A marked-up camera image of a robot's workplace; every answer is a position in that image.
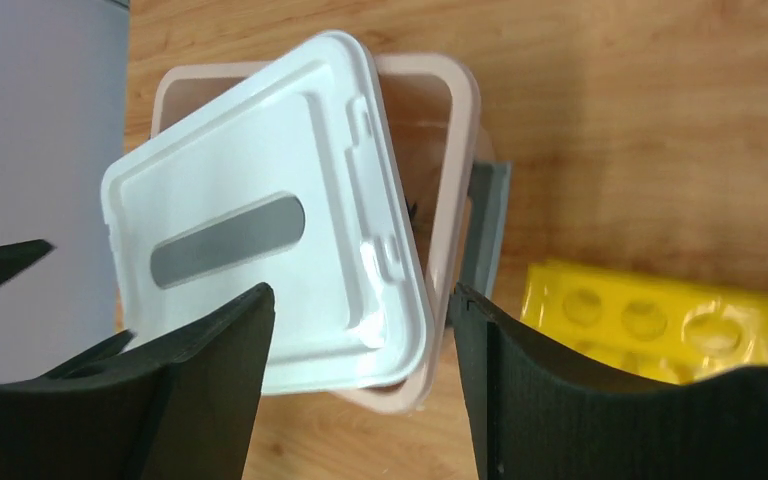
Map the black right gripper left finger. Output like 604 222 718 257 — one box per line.
0 283 275 479

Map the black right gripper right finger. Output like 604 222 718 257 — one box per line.
448 284 768 479

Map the yellow test tube rack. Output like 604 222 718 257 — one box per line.
520 261 768 384

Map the pink plastic storage bin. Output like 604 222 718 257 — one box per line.
152 53 510 414

